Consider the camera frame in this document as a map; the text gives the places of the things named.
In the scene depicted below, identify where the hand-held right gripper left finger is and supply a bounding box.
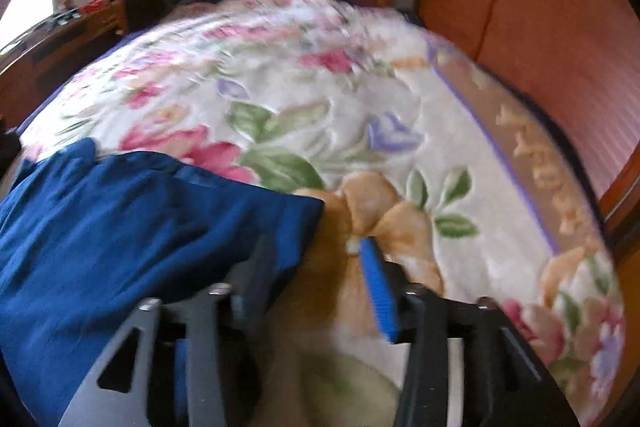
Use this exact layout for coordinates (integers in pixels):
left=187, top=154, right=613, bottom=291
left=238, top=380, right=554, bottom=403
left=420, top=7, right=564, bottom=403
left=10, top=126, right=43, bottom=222
left=57, top=234, right=281, bottom=427

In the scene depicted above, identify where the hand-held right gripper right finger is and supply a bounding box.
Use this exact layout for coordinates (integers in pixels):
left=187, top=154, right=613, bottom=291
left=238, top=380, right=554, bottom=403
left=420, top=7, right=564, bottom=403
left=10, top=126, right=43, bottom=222
left=356, top=236, right=582, bottom=427

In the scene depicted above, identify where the navy blue blazer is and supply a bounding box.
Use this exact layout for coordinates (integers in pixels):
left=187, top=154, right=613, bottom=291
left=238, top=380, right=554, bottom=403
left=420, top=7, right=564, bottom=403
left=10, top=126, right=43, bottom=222
left=0, top=137, right=327, bottom=427

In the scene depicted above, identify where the floral blanket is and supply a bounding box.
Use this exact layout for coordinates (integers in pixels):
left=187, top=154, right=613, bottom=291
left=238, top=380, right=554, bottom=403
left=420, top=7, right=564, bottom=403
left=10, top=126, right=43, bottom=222
left=17, top=0, right=628, bottom=427

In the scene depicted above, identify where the dark wooden chair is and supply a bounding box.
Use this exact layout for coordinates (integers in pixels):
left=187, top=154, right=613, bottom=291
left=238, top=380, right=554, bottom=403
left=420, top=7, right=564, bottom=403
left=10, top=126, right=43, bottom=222
left=119, top=0, right=172, bottom=34

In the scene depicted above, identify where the wooden louvred wardrobe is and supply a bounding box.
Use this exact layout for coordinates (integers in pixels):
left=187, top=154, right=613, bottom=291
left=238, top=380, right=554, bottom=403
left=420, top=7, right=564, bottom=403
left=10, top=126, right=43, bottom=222
left=414, top=0, right=640, bottom=268

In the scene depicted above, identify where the wooden desk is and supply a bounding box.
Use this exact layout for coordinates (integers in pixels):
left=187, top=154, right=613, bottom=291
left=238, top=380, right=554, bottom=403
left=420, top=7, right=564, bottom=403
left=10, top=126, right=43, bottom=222
left=0, top=0, right=128, bottom=130

